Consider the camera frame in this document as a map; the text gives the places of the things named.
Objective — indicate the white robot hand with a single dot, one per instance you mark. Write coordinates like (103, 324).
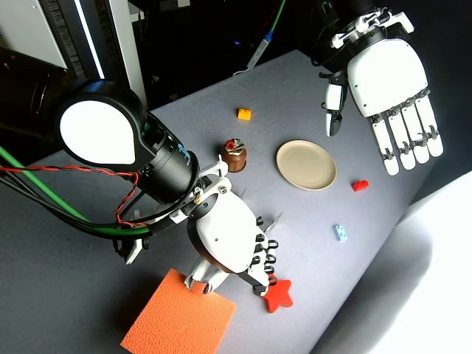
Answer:
(387, 77)
(225, 232)

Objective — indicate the chocolate cupcake toy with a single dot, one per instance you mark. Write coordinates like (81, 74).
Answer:
(236, 160)

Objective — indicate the beige round plate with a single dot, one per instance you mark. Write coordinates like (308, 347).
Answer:
(306, 166)

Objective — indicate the red star block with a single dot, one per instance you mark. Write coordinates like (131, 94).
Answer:
(280, 298)

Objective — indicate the grey table cloth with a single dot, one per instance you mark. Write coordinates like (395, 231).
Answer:
(313, 258)

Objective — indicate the orange foam block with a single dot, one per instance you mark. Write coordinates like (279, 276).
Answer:
(177, 321)

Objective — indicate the red toy brick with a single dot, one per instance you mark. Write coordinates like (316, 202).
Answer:
(360, 186)

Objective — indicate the light blue toy brick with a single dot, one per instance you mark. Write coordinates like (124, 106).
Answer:
(340, 232)

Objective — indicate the orange-yellow toy brick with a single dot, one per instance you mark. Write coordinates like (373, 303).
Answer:
(245, 114)

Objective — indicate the grey adapter with blue plug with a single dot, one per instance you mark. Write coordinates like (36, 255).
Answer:
(258, 53)

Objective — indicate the white backdrop sheet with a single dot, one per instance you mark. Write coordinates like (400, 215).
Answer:
(442, 276)

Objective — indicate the white metal cabinet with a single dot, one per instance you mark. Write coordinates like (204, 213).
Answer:
(125, 37)

